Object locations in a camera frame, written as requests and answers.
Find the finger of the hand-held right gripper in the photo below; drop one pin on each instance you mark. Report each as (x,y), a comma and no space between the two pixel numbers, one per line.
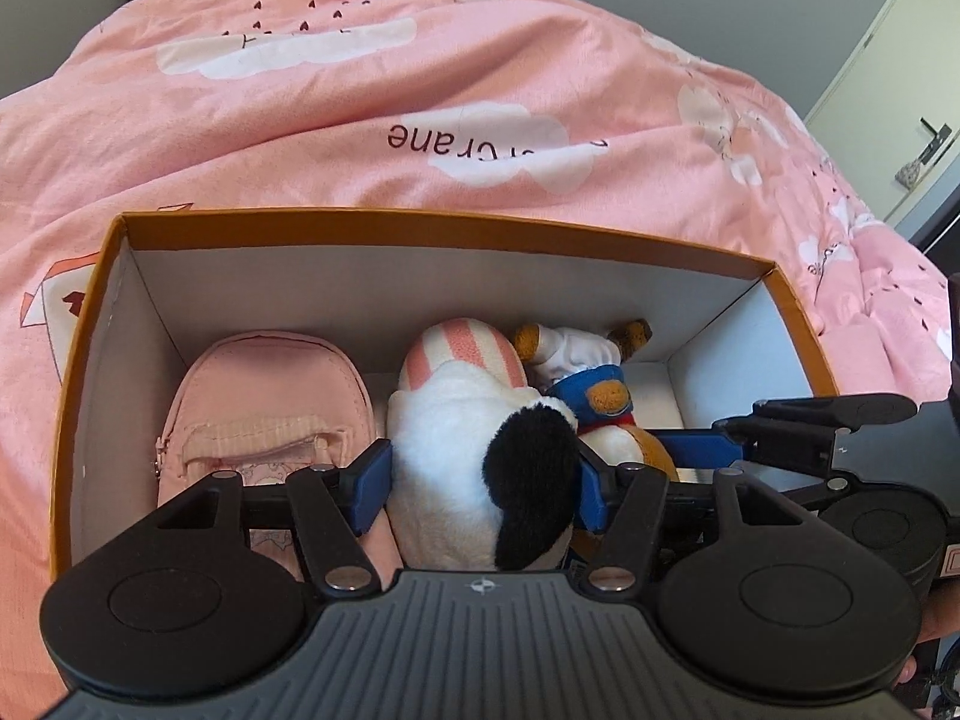
(705,448)
(832,411)

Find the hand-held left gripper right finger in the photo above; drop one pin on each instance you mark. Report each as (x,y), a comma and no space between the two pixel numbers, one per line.
(594,499)

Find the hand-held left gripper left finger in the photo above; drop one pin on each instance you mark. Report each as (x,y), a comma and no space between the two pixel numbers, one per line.
(371,491)

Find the white dog plush black ear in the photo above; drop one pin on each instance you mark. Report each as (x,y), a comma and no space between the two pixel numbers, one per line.
(450,450)

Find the brown bear plush blue outfit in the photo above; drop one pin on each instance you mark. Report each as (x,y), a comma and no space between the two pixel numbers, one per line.
(592,379)

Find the pink fabric pouch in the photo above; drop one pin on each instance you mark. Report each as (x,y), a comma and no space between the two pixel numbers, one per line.
(270,390)

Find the orange cardboard box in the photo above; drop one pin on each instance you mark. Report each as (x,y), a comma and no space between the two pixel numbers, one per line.
(450,292)

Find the person's right hand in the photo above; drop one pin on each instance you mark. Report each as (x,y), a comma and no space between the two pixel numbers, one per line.
(941,619)

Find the small patterned hanging pouch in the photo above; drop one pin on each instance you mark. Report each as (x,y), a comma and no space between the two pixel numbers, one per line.
(907,174)

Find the white door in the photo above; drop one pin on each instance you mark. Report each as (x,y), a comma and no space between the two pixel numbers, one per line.
(885,52)

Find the pink cloud print blanket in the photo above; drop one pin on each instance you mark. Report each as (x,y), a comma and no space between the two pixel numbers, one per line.
(375,52)

